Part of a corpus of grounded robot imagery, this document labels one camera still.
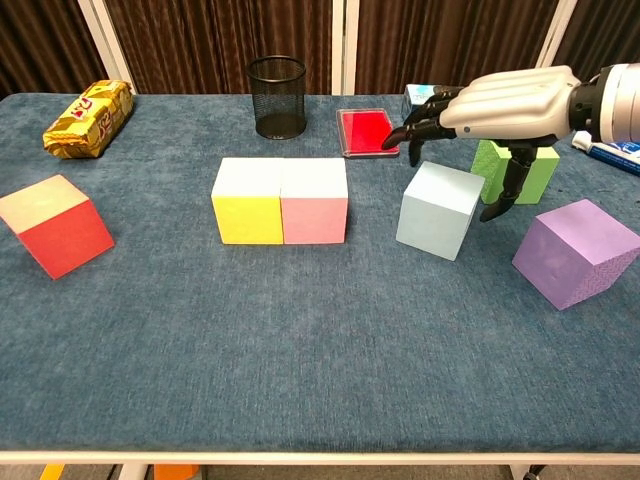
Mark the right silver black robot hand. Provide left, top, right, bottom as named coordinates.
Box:
left=382, top=64, right=584, bottom=223

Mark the green foam cube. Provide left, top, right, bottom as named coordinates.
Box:
left=470, top=138, right=561, bottom=206

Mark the light blue foam cube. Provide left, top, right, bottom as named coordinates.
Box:
left=395, top=160, right=486, bottom=262

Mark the yellow foam cube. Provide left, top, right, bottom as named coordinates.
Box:
left=210, top=157, right=285, bottom=246

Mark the red foam cube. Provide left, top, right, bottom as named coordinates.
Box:
left=0, top=173, right=116, bottom=281

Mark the purple foam cube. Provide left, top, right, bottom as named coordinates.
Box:
left=511, top=198, right=640, bottom=312

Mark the pink foam cube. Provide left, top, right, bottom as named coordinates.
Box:
left=279, top=157, right=350, bottom=246

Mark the blue cookie box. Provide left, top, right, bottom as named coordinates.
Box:
left=402, top=83, right=451, bottom=119

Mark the brown curtain panel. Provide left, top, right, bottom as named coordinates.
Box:
left=0, top=0, right=109, bottom=100
left=552, top=0, right=640, bottom=84
left=102, top=0, right=335, bottom=96
left=354, top=0, right=560, bottom=96

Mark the white blue toothpaste tube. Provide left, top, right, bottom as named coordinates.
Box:
left=571, top=130, right=640, bottom=177

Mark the red ink pad case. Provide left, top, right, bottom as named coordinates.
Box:
left=335, top=108, right=401, bottom=160

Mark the black mesh pen holder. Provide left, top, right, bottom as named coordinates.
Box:
left=245, top=55, right=307, bottom=141

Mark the gold biscuit packet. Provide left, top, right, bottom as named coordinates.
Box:
left=42, top=79, right=135, bottom=160

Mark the orange plastic object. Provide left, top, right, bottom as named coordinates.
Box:
left=153, top=464, right=200, bottom=480

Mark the white partition post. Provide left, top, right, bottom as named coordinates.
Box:
left=77, top=0, right=139, bottom=95
left=542, top=0, right=579, bottom=70
left=330, top=0, right=360, bottom=96

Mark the white table frame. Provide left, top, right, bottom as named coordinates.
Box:
left=0, top=451, right=640, bottom=480

